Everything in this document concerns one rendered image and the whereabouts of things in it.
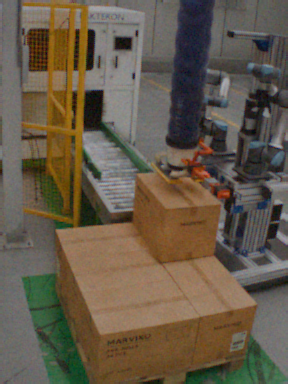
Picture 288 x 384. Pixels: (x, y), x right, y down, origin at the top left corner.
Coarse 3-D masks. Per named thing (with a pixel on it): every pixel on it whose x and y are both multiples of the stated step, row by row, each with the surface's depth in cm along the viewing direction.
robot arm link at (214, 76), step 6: (210, 72) 382; (216, 72) 381; (210, 78) 381; (216, 78) 381; (210, 84) 382; (216, 84) 384; (204, 90) 387; (210, 90) 384; (210, 108) 386; (210, 114) 387; (210, 120) 386; (210, 126) 384; (204, 132) 387
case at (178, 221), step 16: (144, 176) 354; (160, 176) 356; (144, 192) 343; (160, 192) 330; (176, 192) 332; (192, 192) 334; (208, 192) 336; (144, 208) 345; (160, 208) 317; (176, 208) 309; (192, 208) 313; (208, 208) 318; (144, 224) 348; (160, 224) 319; (176, 224) 314; (192, 224) 319; (208, 224) 323; (160, 240) 321; (176, 240) 320; (192, 240) 324; (208, 240) 329; (160, 256) 323; (176, 256) 325; (192, 256) 330
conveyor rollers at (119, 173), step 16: (96, 144) 535; (112, 144) 541; (96, 160) 492; (112, 160) 492; (128, 160) 496; (112, 176) 456; (128, 176) 459; (112, 192) 421; (128, 192) 426; (128, 208) 394
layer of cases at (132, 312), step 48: (96, 240) 344; (144, 240) 349; (96, 288) 291; (144, 288) 295; (192, 288) 298; (240, 288) 301; (96, 336) 260; (144, 336) 264; (192, 336) 278; (240, 336) 294
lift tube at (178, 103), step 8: (192, 16) 281; (200, 56) 292; (200, 72) 297; (176, 104) 307; (184, 104) 304; (192, 104) 305; (200, 104) 308; (176, 112) 310; (184, 112) 307; (192, 112) 308; (200, 112) 314; (176, 120) 310; (184, 120) 308; (192, 120) 309; (200, 120) 316; (168, 128) 319; (176, 128) 313; (184, 128) 311; (192, 128) 313; (176, 136) 314; (184, 136) 313; (192, 136) 314; (168, 144) 320
